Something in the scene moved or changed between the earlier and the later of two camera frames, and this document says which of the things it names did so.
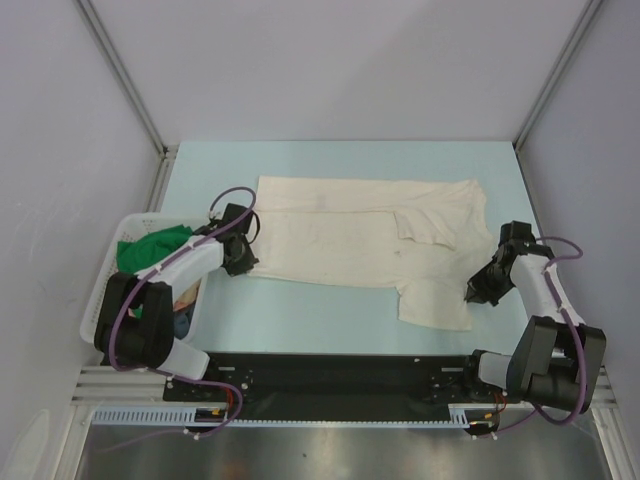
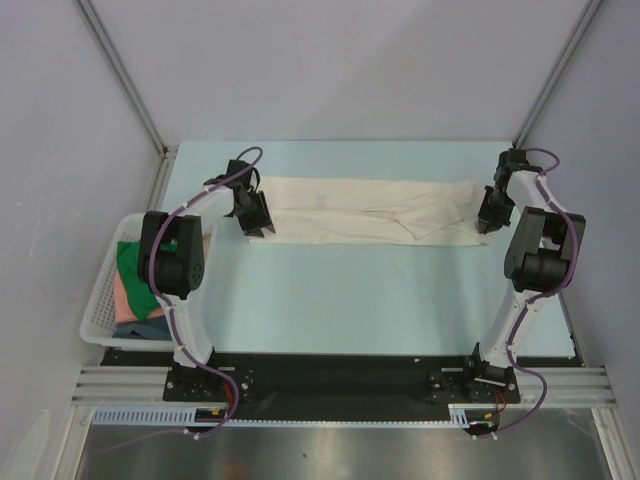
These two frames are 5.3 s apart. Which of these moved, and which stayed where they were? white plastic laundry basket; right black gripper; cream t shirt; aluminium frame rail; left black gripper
Moved: right black gripper; cream t shirt; left black gripper
Stayed: white plastic laundry basket; aluminium frame rail
